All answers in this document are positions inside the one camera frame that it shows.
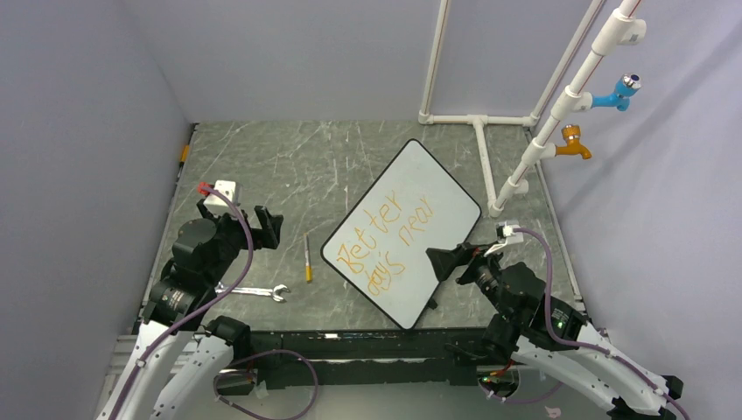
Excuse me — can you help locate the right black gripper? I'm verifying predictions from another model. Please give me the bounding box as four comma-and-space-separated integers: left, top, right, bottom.
426, 240, 515, 321

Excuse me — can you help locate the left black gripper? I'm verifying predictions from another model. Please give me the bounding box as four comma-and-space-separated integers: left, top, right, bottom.
198, 199, 282, 284

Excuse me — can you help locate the white marker pen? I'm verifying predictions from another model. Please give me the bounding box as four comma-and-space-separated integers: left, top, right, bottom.
303, 233, 312, 273

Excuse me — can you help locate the white whiteboard black frame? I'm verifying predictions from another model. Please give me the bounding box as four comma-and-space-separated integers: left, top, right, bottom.
320, 139, 482, 330

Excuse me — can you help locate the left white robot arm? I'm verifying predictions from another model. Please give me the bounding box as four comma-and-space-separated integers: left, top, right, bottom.
99, 199, 284, 419

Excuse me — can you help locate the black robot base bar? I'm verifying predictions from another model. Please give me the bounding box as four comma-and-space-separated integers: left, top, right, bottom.
218, 327, 515, 396

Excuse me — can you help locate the silver open-end wrench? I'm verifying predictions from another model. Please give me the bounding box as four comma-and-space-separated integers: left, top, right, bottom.
215, 283, 291, 303

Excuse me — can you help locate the orange-tipped tool at edge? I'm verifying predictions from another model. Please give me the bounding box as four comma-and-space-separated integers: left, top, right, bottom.
177, 123, 198, 178

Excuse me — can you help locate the orange brass faucet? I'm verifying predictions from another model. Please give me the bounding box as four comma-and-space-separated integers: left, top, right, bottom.
555, 124, 592, 160

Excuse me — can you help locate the blue faucet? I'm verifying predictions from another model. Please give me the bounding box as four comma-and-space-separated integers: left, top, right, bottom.
591, 73, 641, 112

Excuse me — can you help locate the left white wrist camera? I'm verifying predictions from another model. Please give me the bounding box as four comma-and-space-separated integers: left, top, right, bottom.
198, 180, 242, 218

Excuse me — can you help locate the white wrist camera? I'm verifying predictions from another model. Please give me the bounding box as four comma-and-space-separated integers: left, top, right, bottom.
484, 220, 524, 256
198, 180, 242, 218

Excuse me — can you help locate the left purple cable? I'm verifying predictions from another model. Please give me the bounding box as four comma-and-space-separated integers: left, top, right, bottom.
107, 184, 320, 420

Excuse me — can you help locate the purple cable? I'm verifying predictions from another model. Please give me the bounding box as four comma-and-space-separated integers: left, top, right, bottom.
107, 184, 320, 420
478, 227, 694, 420

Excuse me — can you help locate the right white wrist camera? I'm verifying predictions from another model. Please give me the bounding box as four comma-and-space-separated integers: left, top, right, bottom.
484, 220, 524, 256

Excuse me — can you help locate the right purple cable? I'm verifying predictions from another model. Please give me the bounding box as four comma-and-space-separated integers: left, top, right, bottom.
478, 227, 694, 420

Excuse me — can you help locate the white pvc pipe frame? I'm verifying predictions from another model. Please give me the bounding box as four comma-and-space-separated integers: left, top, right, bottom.
418, 0, 647, 218

